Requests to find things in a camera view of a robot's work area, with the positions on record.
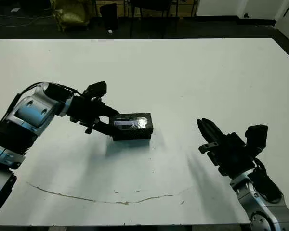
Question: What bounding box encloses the black box lid shiny print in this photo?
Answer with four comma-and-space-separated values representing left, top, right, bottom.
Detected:
110, 112, 154, 138

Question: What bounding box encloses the wooden shipping crate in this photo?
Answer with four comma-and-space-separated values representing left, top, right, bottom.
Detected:
177, 0, 197, 17
96, 0, 131, 17

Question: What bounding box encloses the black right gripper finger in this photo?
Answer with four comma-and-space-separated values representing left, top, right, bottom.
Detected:
197, 119, 219, 145
201, 117, 228, 143

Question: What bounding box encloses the black box with white insert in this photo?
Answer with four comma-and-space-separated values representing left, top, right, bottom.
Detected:
112, 133, 152, 141

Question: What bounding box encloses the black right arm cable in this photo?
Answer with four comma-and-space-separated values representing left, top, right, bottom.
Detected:
254, 157, 284, 204

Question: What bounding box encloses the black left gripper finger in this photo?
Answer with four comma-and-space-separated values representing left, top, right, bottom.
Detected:
102, 104, 121, 116
93, 116, 114, 139

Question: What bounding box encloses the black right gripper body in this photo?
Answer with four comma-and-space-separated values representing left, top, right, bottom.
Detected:
198, 132, 257, 178

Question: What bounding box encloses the yellow-green plastic bag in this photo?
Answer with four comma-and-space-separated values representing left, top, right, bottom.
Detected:
52, 0, 91, 32

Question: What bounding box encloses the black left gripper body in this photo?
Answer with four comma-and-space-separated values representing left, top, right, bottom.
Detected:
67, 95, 103, 134

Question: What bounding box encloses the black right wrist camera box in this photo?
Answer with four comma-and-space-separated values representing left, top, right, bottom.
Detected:
245, 124, 268, 154

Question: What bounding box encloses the thin white cord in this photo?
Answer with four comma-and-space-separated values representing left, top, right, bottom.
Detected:
0, 14, 53, 27

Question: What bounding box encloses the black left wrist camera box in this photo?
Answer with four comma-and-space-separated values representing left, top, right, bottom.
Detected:
83, 81, 108, 98

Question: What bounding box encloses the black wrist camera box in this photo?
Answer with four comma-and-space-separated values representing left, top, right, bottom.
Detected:
245, 124, 268, 154
83, 81, 108, 98

